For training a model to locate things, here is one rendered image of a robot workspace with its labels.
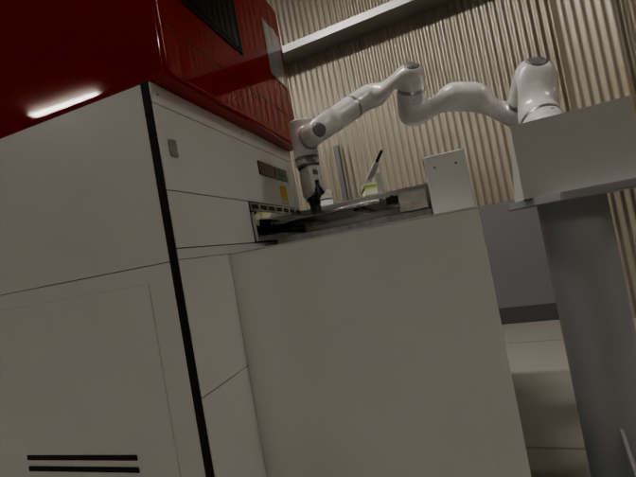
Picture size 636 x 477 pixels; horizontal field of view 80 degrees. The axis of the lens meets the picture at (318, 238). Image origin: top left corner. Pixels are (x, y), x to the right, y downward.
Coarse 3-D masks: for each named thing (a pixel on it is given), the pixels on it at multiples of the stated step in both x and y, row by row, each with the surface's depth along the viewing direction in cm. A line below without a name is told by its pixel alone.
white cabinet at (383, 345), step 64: (256, 256) 98; (320, 256) 93; (384, 256) 88; (448, 256) 83; (256, 320) 99; (320, 320) 93; (384, 320) 88; (448, 320) 84; (256, 384) 99; (320, 384) 93; (384, 384) 89; (448, 384) 84; (512, 384) 80; (320, 448) 94; (384, 448) 89; (448, 448) 84; (512, 448) 81
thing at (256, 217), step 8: (256, 216) 118; (264, 216) 123; (272, 216) 129; (280, 216) 136; (288, 216) 142; (296, 216) 151; (256, 224) 117; (256, 232) 117; (296, 232) 148; (304, 232) 156; (256, 240) 117; (264, 240) 120
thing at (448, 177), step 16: (432, 160) 90; (448, 160) 89; (464, 160) 88; (432, 176) 90; (448, 176) 89; (464, 176) 88; (432, 192) 90; (448, 192) 89; (464, 192) 88; (448, 208) 89
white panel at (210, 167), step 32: (160, 96) 86; (160, 128) 84; (192, 128) 96; (224, 128) 111; (160, 160) 83; (192, 160) 93; (224, 160) 108; (256, 160) 128; (288, 160) 157; (160, 192) 83; (192, 192) 91; (224, 192) 105; (256, 192) 124; (288, 192) 150; (192, 224) 89; (224, 224) 102; (192, 256) 86
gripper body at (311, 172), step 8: (304, 168) 127; (312, 168) 126; (304, 176) 128; (312, 176) 125; (320, 176) 126; (304, 184) 129; (312, 184) 125; (320, 184) 125; (304, 192) 131; (312, 192) 125
